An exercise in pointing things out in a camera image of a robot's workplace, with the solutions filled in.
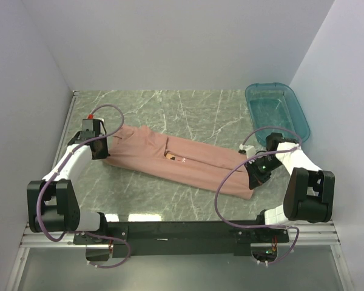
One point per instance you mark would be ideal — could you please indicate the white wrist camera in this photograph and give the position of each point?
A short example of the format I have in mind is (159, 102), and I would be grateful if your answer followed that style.
(247, 150)
(95, 118)

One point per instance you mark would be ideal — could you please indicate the aluminium frame rail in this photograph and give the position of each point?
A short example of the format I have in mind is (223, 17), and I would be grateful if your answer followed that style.
(310, 235)

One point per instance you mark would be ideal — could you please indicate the teal plastic basin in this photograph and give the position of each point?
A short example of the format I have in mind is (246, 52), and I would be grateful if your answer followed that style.
(276, 105)

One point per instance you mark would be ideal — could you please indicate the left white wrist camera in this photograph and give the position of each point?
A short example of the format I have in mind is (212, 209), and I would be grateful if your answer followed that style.
(95, 118)

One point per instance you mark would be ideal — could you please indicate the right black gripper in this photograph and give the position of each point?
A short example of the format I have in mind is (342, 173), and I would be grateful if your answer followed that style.
(255, 178)

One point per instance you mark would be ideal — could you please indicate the pink printed t shirt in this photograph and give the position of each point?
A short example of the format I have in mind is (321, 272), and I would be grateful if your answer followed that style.
(185, 161)

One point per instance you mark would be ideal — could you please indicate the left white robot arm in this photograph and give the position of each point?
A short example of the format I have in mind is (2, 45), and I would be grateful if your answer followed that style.
(54, 196)

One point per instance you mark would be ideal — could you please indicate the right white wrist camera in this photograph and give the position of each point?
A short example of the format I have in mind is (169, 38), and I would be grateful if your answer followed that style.
(247, 150)

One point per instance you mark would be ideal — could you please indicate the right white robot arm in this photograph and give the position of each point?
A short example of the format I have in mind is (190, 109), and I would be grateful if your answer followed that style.
(310, 192)

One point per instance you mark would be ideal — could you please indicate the black base beam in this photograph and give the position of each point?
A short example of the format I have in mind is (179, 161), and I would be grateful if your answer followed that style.
(180, 238)

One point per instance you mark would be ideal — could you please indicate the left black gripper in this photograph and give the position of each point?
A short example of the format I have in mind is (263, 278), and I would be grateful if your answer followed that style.
(104, 153)

